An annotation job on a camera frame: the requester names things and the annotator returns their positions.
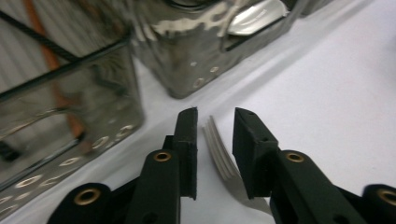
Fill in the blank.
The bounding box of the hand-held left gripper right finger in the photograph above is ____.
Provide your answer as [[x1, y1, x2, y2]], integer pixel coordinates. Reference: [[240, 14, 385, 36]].
[[233, 107, 368, 224]]

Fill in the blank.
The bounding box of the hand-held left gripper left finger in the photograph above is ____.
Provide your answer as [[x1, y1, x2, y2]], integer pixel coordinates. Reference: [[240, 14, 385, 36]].
[[124, 106, 199, 224]]

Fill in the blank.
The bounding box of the steel fork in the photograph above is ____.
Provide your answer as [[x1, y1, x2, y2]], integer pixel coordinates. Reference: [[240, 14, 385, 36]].
[[202, 115, 274, 217]]

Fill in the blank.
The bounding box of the transparent grey plastic bin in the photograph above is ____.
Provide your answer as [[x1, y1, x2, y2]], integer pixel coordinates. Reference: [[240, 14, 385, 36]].
[[0, 0, 146, 217], [130, 0, 312, 100]]

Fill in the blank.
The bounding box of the steel table knife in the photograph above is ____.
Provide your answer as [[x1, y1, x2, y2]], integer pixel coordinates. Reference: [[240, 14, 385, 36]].
[[227, 0, 290, 35]]

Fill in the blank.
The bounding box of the brown wooden chopstick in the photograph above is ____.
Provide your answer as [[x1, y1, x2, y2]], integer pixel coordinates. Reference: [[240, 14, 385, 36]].
[[22, 0, 86, 138]]

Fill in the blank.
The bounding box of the black chopstick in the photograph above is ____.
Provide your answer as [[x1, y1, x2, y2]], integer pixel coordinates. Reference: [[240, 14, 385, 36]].
[[0, 10, 79, 63]]

